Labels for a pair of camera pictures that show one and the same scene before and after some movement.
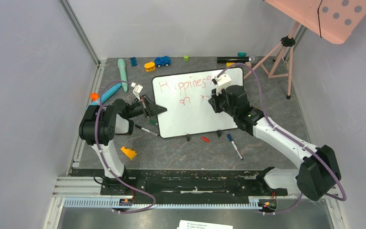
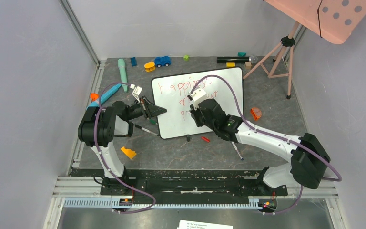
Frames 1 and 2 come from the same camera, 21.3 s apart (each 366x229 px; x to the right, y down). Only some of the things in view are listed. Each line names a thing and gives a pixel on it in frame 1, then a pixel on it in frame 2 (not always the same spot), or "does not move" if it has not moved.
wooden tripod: [287, 41] does not move
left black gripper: [149, 109] does not move
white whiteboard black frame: [186, 96] does not move
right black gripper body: [216, 101] -> [198, 115]
